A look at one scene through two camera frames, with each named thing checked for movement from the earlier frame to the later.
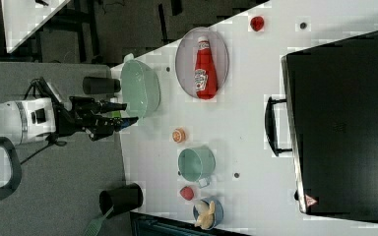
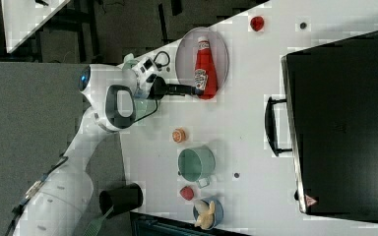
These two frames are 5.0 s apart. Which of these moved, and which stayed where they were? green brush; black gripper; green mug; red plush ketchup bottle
Moved: black gripper
Stayed: red plush ketchup bottle; green mug; green brush
